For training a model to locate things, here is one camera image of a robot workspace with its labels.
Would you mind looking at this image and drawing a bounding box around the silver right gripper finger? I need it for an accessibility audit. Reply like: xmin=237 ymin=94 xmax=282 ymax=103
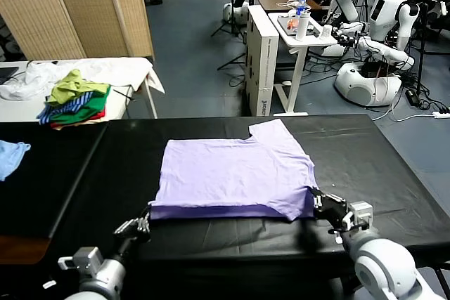
xmin=309 ymin=187 xmax=326 ymax=209
xmin=325 ymin=193 xmax=349 ymax=206

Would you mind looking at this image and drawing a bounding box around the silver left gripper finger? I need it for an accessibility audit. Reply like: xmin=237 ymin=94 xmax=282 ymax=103
xmin=137 ymin=207 xmax=152 ymax=234
xmin=112 ymin=219 xmax=141 ymax=236

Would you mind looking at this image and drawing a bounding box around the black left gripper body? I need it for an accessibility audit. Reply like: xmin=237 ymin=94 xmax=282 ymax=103
xmin=111 ymin=228 xmax=150 ymax=261

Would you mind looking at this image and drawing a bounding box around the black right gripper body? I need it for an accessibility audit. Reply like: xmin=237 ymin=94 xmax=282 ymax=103
xmin=314 ymin=197 xmax=354 ymax=231

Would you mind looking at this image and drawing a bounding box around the lavender t-shirt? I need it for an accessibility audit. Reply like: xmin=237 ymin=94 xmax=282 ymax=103
xmin=148 ymin=119 xmax=319 ymax=223

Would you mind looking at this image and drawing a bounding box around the small white robot base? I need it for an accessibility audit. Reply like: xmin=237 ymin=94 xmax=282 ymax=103
xmin=223 ymin=1 xmax=249 ymax=26

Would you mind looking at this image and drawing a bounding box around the large black table cover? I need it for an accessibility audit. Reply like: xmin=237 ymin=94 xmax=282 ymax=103
xmin=49 ymin=114 xmax=450 ymax=273

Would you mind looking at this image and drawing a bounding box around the beige garment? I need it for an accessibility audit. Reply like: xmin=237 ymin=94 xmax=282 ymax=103
xmin=52 ymin=119 xmax=108 ymax=131

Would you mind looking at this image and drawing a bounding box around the red garment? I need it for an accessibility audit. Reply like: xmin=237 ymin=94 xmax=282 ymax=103
xmin=50 ymin=110 xmax=106 ymax=129

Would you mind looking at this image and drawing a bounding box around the light blue garment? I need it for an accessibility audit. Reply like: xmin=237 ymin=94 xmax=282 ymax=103
xmin=0 ymin=140 xmax=32 ymax=182

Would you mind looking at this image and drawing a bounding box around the blue striped garment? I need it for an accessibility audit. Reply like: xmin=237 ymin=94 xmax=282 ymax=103
xmin=37 ymin=91 xmax=96 ymax=125

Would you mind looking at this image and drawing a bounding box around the white standing desk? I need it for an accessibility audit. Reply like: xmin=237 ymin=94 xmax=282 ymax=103
xmin=268 ymin=11 xmax=339 ymax=117

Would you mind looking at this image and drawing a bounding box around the tall white cardboard box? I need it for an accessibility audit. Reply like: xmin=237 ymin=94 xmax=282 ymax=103
xmin=245 ymin=4 xmax=280 ymax=117

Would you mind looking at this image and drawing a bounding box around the lime green garment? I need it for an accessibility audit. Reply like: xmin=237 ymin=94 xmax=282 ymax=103
xmin=46 ymin=69 xmax=111 ymax=106

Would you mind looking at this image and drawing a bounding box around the white table cloth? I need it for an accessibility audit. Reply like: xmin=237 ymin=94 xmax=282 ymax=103
xmin=27 ymin=57 xmax=166 ymax=96

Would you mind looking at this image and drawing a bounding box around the white folding side table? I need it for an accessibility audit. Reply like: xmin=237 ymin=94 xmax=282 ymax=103
xmin=0 ymin=60 xmax=159 ymax=124

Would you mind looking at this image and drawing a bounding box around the black tripod stand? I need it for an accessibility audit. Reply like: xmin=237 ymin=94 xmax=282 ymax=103
xmin=217 ymin=52 xmax=247 ymax=72
xmin=210 ymin=0 xmax=247 ymax=39

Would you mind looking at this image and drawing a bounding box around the black pole stand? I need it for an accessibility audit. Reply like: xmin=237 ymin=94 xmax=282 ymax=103
xmin=414 ymin=1 xmax=432 ymax=96

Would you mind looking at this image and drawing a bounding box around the white thermos bottle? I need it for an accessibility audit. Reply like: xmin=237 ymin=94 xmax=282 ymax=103
xmin=295 ymin=11 xmax=311 ymax=41

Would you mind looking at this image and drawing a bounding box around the crumpled white garment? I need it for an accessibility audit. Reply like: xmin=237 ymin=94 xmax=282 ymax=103
xmin=0 ymin=63 xmax=59 ymax=100

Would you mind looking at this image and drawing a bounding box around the grey tray with orange item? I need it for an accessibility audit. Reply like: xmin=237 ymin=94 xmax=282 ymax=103
xmin=277 ymin=14 xmax=317 ymax=37

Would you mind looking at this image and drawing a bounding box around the black laptop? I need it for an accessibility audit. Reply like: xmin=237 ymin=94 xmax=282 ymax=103
xmin=0 ymin=66 xmax=20 ymax=86

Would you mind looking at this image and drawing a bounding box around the bamboo folding screen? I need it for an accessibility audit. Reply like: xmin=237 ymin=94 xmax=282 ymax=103
xmin=0 ymin=0 xmax=155 ymax=61

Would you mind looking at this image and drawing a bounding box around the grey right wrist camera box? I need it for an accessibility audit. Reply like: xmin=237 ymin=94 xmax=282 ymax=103
xmin=346 ymin=201 xmax=373 ymax=233

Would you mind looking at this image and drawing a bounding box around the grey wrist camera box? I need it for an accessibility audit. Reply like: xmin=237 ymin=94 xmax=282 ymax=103
xmin=58 ymin=246 xmax=105 ymax=276
xmin=346 ymin=201 xmax=373 ymax=233

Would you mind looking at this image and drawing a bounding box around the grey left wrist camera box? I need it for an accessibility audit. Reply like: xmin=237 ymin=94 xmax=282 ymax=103
xmin=58 ymin=246 xmax=105 ymax=276

